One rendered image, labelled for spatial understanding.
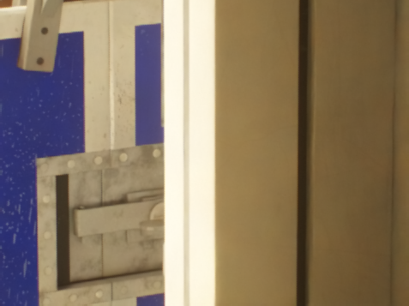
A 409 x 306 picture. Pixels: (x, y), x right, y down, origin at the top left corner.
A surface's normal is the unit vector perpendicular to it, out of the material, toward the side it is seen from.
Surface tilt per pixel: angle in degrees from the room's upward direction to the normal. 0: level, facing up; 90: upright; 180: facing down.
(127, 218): 90
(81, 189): 90
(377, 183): 90
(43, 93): 90
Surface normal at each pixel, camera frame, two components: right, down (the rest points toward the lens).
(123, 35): 0.48, 0.21
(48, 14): 0.34, 0.66
